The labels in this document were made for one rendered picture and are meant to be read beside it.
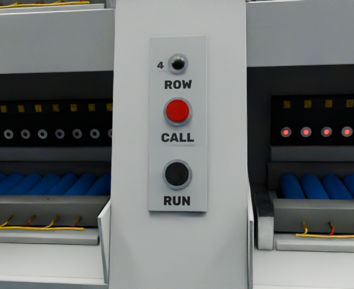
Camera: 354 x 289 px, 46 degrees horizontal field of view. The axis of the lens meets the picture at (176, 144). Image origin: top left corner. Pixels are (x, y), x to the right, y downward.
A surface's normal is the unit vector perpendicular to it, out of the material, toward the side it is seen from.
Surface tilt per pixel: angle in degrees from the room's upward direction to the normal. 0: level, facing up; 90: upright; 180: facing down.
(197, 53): 90
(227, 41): 90
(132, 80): 90
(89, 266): 22
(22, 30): 112
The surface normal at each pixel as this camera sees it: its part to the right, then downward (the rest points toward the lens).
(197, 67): -0.13, -0.10
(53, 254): -0.04, -0.96
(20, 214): -0.10, 0.28
